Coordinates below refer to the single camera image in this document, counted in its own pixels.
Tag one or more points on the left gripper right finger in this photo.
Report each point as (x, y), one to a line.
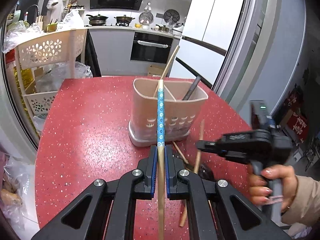
(216, 210)

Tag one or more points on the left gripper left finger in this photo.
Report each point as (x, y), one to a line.
(105, 209)

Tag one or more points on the dark plastic spoon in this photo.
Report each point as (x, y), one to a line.
(192, 88)

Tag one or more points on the blue patterned bamboo chopstick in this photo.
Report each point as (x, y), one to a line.
(160, 151)

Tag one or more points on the plain bamboo chopstick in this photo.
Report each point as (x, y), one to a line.
(169, 63)

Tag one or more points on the beige jacket sleeve forearm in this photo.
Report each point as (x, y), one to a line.
(305, 206)

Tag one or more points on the person's right hand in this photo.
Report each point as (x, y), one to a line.
(259, 192)

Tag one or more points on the beige utensil holder caddy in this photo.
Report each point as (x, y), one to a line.
(179, 114)

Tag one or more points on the cardboard box on floor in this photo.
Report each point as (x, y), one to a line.
(155, 71)

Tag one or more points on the white refrigerator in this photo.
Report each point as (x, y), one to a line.
(206, 37)

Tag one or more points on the black built-in oven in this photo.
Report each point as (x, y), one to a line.
(150, 48)

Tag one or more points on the beige flower-pattern storage rack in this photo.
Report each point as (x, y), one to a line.
(56, 47)

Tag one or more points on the clear plastic bag on rack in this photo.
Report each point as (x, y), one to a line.
(19, 34)

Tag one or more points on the black wok on stove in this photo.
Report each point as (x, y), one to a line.
(97, 20)

